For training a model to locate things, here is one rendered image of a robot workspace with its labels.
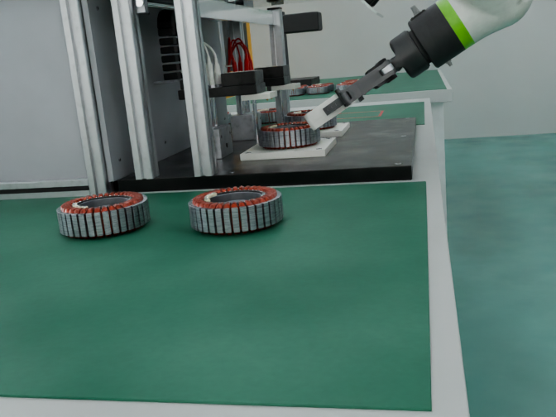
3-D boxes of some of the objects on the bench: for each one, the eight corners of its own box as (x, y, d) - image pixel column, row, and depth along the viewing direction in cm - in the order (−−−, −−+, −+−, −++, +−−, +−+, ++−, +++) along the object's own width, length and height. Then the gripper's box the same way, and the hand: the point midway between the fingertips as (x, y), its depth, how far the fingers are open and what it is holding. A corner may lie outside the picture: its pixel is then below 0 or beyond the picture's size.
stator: (288, 210, 83) (285, 181, 83) (277, 234, 73) (275, 202, 72) (203, 215, 85) (199, 187, 84) (180, 239, 74) (176, 208, 73)
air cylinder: (262, 135, 148) (261, 110, 147) (255, 139, 141) (252, 113, 140) (242, 136, 149) (239, 112, 148) (232, 141, 142) (229, 115, 141)
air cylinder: (233, 151, 125) (230, 123, 124) (222, 158, 118) (218, 128, 117) (208, 153, 126) (205, 125, 125) (195, 160, 119) (192, 130, 118)
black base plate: (416, 126, 156) (415, 117, 156) (412, 179, 96) (411, 165, 95) (228, 137, 167) (227, 129, 166) (118, 193, 106) (117, 179, 106)
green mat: (424, 102, 216) (424, 101, 215) (424, 124, 158) (424, 123, 158) (159, 121, 237) (159, 120, 237) (74, 146, 179) (74, 146, 179)
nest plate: (349, 127, 147) (349, 122, 147) (342, 136, 133) (342, 130, 133) (285, 131, 151) (285, 126, 150) (270, 141, 137) (270, 135, 136)
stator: (295, 120, 193) (294, 107, 192) (264, 125, 187) (263, 112, 186) (274, 118, 202) (273, 107, 202) (244, 123, 196) (242, 111, 196)
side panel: (115, 192, 108) (84, -12, 100) (107, 196, 105) (74, -14, 97) (-32, 198, 114) (-70, 7, 106) (-43, 203, 111) (-84, 6, 104)
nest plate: (336, 143, 124) (336, 136, 124) (325, 156, 110) (324, 149, 110) (261, 147, 128) (260, 141, 128) (240, 160, 114) (239, 154, 113)
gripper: (412, 29, 120) (318, 95, 128) (402, 26, 97) (288, 107, 104) (433, 63, 121) (339, 127, 128) (429, 69, 98) (314, 146, 105)
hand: (321, 115), depth 116 cm, fingers open, 13 cm apart
